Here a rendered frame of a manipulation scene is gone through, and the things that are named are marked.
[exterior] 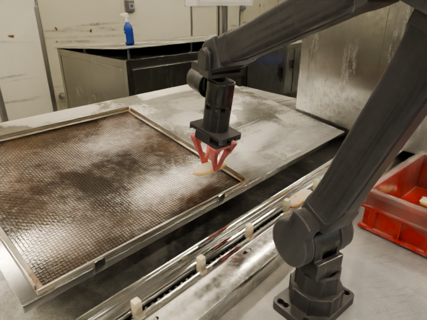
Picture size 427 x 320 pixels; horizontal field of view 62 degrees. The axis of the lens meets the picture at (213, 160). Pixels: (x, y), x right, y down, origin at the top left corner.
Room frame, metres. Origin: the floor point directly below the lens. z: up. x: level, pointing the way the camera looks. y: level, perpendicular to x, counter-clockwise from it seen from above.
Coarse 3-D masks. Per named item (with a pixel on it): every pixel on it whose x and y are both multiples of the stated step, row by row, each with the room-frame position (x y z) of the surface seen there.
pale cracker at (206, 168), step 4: (200, 164) 0.73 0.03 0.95; (204, 164) 0.73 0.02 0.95; (208, 164) 0.73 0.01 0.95; (224, 164) 0.75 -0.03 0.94; (196, 168) 0.71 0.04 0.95; (200, 168) 0.72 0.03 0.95; (204, 168) 0.72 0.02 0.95; (208, 168) 0.72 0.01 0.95; (212, 168) 0.72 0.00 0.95; (220, 168) 0.73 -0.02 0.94; (196, 172) 0.70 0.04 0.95; (200, 172) 0.70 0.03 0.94; (204, 172) 0.70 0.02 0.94; (208, 172) 0.71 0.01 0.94; (212, 172) 0.72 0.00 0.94
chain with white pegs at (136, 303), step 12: (288, 204) 0.71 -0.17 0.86; (276, 216) 0.69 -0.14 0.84; (252, 228) 0.61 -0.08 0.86; (240, 240) 0.60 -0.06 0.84; (204, 264) 0.51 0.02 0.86; (192, 276) 0.49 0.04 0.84; (168, 288) 0.46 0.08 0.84; (132, 300) 0.41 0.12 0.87; (156, 300) 0.44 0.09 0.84; (132, 312) 0.41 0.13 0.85
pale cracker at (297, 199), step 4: (300, 192) 0.76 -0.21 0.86; (304, 192) 0.76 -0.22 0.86; (308, 192) 0.76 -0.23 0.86; (292, 196) 0.74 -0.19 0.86; (296, 196) 0.74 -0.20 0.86; (300, 196) 0.74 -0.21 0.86; (304, 196) 0.74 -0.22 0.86; (292, 200) 0.73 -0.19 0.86; (296, 200) 0.73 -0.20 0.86; (300, 200) 0.73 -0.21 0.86; (304, 200) 0.73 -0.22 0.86; (292, 204) 0.71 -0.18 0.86; (296, 204) 0.71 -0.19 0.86; (300, 204) 0.72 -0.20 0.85
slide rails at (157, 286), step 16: (320, 176) 0.87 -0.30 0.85; (272, 208) 0.70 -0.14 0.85; (256, 224) 0.64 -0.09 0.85; (272, 224) 0.64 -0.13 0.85; (224, 240) 0.58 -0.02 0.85; (208, 256) 0.54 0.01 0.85; (224, 256) 0.54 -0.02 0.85; (176, 272) 0.49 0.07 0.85; (144, 288) 0.45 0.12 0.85; (160, 288) 0.45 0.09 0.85; (176, 288) 0.45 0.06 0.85; (128, 304) 0.42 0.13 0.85; (160, 304) 0.42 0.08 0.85
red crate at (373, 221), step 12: (408, 192) 0.83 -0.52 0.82; (420, 192) 0.83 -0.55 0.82; (420, 204) 0.76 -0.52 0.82; (372, 216) 0.66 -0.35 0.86; (384, 216) 0.64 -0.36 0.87; (372, 228) 0.65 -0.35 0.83; (384, 228) 0.63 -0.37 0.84; (396, 228) 0.62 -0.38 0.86; (408, 228) 0.60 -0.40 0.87; (396, 240) 0.61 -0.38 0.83; (408, 240) 0.60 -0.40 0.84; (420, 240) 0.58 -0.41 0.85; (420, 252) 0.57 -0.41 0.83
